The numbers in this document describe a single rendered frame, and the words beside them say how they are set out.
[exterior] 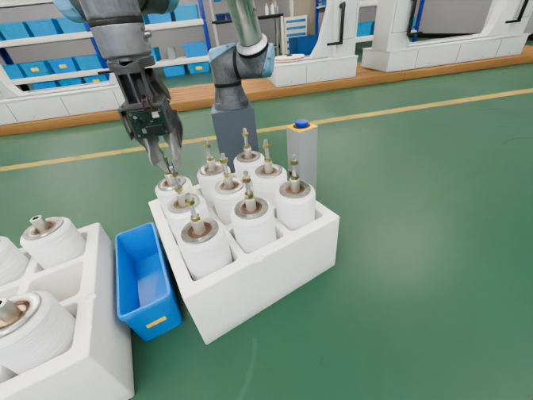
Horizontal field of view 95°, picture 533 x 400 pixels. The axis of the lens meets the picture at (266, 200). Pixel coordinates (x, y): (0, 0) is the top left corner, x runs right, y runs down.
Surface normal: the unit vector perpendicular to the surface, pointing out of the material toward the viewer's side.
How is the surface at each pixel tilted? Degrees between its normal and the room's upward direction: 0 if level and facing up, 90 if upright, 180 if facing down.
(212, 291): 90
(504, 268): 0
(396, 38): 90
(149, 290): 0
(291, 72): 90
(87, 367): 90
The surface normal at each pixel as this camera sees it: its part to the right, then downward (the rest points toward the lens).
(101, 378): 0.47, 0.47
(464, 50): 0.15, 0.56
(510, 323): -0.10, -0.81
